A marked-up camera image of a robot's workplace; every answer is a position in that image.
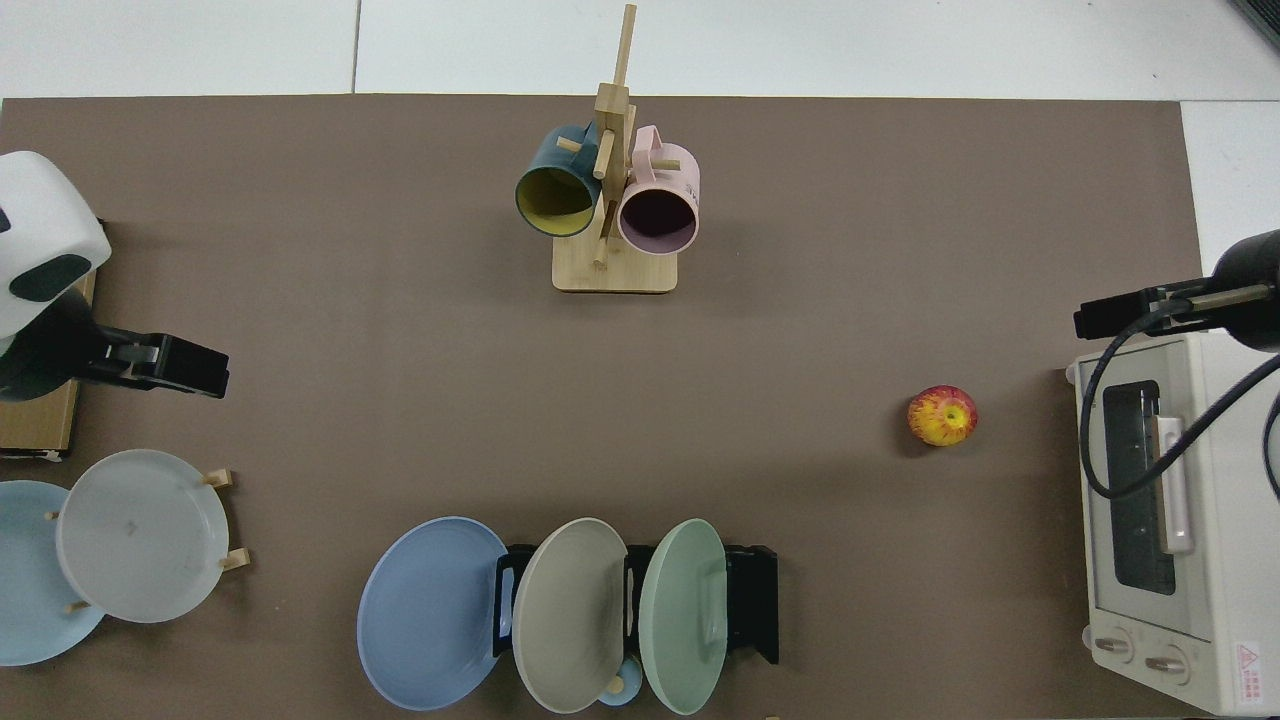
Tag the red yellow apple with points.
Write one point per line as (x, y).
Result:
(942, 416)

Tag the grey plate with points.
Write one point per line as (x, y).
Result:
(140, 535)

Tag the wooden plate rack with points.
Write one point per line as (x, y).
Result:
(235, 559)

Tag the light blue plate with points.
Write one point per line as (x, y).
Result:
(30, 590)

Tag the beige plate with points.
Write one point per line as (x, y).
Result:
(570, 620)

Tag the black dish rack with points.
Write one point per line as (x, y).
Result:
(755, 600)

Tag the green plate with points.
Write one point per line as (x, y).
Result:
(680, 620)

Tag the brown table cloth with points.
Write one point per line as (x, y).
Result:
(400, 380)

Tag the pale toaster oven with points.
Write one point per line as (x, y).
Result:
(1225, 560)

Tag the dark grey slatted object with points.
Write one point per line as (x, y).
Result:
(1265, 15)

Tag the dark teal cup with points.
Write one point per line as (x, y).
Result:
(555, 160)

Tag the wooden cup stand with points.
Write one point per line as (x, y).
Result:
(612, 270)

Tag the pink cup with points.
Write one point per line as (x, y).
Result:
(670, 170)

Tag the small blue round thing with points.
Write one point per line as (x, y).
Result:
(628, 690)

